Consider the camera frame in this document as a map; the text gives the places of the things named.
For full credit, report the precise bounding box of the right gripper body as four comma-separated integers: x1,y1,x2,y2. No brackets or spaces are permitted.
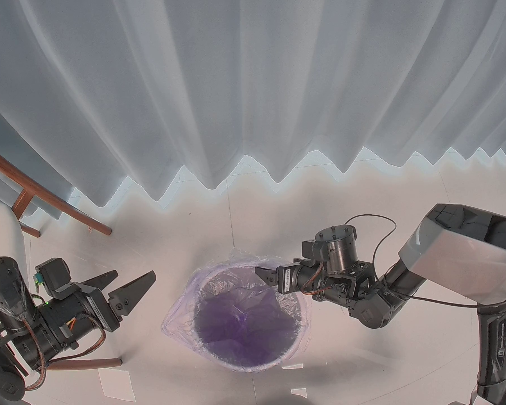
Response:
277,262,335,297

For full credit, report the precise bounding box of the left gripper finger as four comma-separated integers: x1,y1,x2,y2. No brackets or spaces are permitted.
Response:
81,270,120,296
108,270,157,316

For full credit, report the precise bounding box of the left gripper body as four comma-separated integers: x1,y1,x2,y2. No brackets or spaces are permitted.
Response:
23,287,122,364

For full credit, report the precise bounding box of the purple plastic bag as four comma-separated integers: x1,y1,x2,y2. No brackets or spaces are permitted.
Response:
161,247,313,371

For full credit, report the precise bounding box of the white trash bin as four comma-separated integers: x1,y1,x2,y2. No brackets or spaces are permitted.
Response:
192,264,304,373

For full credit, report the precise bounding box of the white padded wooden chair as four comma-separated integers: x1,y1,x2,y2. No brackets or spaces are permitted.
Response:
0,142,123,372

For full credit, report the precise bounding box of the pale blue curtain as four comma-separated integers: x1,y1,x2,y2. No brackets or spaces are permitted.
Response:
0,0,506,210

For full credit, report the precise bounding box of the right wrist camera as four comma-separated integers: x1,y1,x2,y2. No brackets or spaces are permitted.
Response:
293,240,329,269

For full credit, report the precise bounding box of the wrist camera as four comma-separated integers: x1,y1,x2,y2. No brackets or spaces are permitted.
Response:
293,240,329,269
33,258,83,305

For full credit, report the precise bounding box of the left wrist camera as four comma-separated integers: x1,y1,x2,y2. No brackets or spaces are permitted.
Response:
33,258,83,305

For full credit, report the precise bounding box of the black cable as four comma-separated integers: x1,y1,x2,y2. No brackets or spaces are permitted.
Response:
348,214,483,309

